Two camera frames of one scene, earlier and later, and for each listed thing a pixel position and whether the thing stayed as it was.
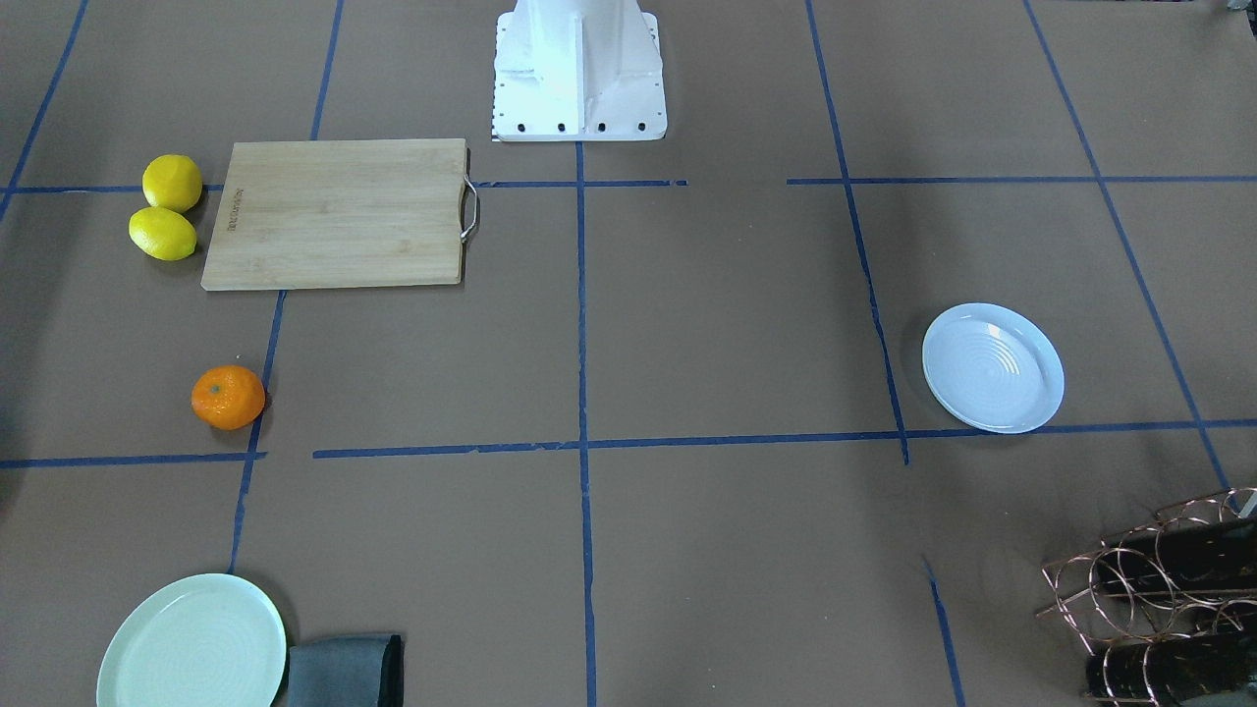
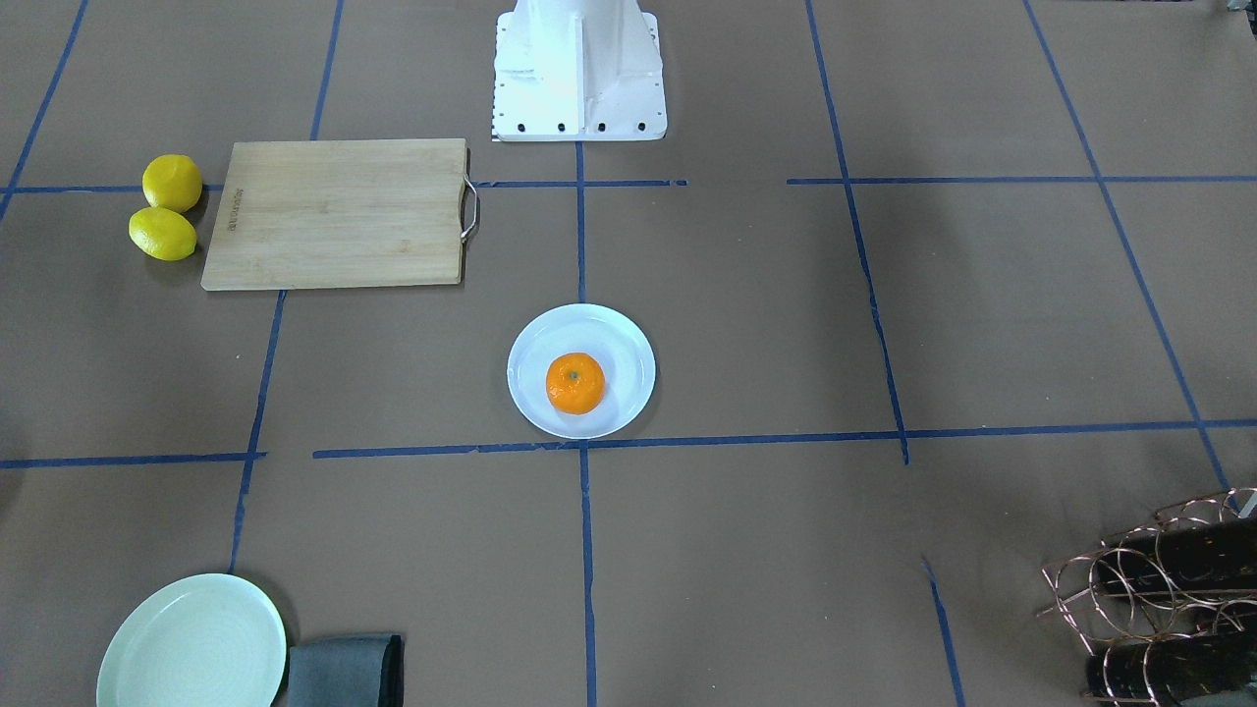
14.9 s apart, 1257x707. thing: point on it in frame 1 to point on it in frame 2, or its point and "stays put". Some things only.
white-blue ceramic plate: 992,367 to 617,346
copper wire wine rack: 1173,601 stays put
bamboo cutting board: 312,213 stays put
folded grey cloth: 347,671 stays put
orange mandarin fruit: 228,398 to 575,383
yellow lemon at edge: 172,182 stays put
